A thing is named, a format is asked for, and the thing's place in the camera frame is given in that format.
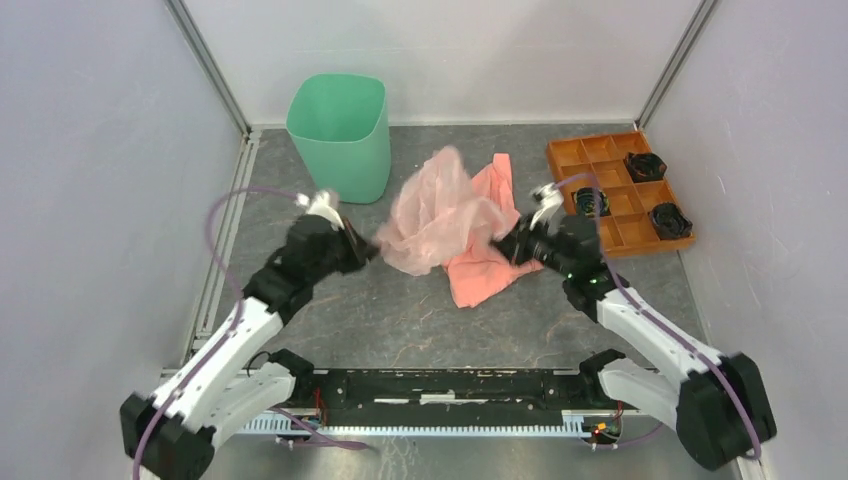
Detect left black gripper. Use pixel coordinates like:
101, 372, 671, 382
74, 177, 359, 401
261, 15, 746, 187
305, 215, 379, 284

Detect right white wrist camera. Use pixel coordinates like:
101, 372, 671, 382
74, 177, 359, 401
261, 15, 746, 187
530, 183, 564, 229

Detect translucent pink plastic trash bag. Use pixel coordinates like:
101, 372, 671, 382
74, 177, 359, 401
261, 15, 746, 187
375, 146, 515, 276

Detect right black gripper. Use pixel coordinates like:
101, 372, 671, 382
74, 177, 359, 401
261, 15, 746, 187
485, 210, 575, 279

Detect black bag roll right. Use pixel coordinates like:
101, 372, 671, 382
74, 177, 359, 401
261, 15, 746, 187
648, 202, 693, 240

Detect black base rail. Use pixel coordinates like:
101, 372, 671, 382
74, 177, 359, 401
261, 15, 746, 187
275, 368, 638, 442

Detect black bag roll top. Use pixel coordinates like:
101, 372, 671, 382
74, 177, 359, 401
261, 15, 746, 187
624, 152, 667, 183

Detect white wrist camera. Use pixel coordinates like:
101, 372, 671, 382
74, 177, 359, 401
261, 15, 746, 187
295, 190, 344, 231
530, 183, 564, 229

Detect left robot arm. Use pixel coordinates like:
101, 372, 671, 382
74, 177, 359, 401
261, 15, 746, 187
119, 214, 379, 479

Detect left corner aluminium post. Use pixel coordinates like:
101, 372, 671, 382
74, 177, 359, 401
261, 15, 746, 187
164, 0, 252, 135

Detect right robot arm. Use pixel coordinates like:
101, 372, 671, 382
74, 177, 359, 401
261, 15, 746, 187
491, 216, 777, 471

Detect black green bag roll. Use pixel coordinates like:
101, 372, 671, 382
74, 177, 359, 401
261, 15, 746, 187
572, 187, 610, 217

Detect corner aluminium post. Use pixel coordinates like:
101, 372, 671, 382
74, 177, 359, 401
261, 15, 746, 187
164, 0, 252, 135
633, 0, 720, 130

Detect right corner aluminium post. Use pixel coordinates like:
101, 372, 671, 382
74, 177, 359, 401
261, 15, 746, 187
633, 0, 720, 130

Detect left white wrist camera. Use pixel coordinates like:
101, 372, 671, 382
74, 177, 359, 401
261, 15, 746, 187
295, 190, 344, 231

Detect green plastic trash bin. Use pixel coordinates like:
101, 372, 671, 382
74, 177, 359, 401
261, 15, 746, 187
286, 73, 392, 204

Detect orange compartment tray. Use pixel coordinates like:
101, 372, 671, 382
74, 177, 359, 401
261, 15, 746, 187
546, 131, 695, 257

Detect salmon pink cloth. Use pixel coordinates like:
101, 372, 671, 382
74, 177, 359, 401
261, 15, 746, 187
443, 153, 542, 308

